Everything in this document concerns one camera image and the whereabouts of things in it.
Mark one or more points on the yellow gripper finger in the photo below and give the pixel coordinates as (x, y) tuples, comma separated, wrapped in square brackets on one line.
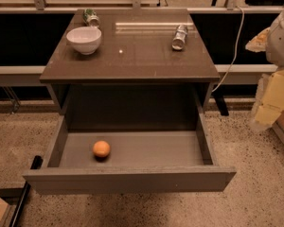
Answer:
[(258, 43), (269, 104)]

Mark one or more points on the orange fruit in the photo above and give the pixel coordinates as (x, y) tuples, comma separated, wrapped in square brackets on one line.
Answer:
[(101, 149)]

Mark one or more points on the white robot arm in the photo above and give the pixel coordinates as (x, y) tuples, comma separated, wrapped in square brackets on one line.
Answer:
[(275, 42)]

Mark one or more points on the open grey drawer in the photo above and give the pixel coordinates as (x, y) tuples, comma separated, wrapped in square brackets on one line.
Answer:
[(139, 162)]

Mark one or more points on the silver soda can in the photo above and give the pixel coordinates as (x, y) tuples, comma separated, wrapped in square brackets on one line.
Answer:
[(179, 40)]

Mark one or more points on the dark brown cabinet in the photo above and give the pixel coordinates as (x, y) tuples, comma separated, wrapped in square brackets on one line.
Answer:
[(135, 80)]

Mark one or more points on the green soda can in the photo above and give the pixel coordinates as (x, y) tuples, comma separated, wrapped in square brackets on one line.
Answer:
[(90, 18)]

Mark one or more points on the white ceramic bowl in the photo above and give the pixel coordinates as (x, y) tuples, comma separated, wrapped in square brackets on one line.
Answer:
[(85, 39)]

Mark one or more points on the black bar on floor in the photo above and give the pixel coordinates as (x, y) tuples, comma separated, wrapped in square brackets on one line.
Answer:
[(37, 162)]

